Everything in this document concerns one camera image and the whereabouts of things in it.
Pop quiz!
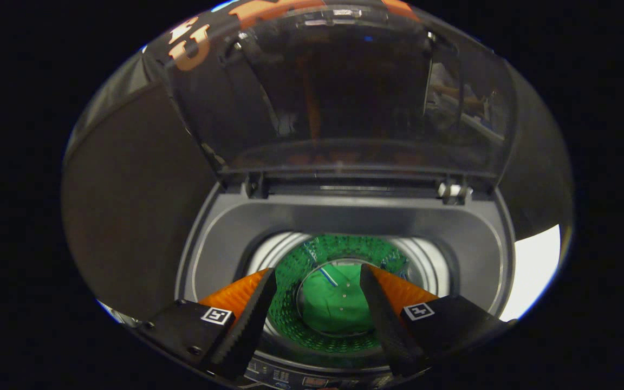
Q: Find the green polo shirt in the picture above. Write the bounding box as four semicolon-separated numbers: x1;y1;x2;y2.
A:
298;263;378;335

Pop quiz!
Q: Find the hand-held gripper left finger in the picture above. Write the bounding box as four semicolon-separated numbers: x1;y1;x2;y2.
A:
138;267;278;380

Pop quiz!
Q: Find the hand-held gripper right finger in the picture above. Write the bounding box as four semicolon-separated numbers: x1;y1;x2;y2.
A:
359;264;517;378

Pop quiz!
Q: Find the dark washing machine lid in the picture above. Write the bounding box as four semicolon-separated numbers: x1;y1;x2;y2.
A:
144;3;518;184

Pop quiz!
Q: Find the white side table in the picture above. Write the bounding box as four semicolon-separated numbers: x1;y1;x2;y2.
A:
499;224;562;321

